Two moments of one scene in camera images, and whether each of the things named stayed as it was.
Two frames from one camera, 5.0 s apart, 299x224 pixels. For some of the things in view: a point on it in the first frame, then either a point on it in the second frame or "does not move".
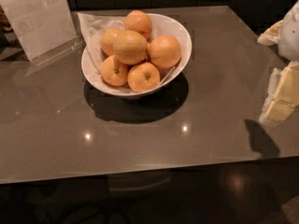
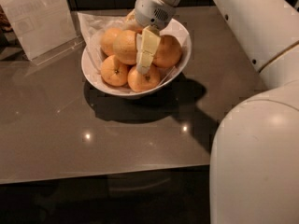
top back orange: (137, 21) does not move
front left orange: (114, 72) does not move
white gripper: (290, 36) → (151, 12)
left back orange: (107, 38) does not move
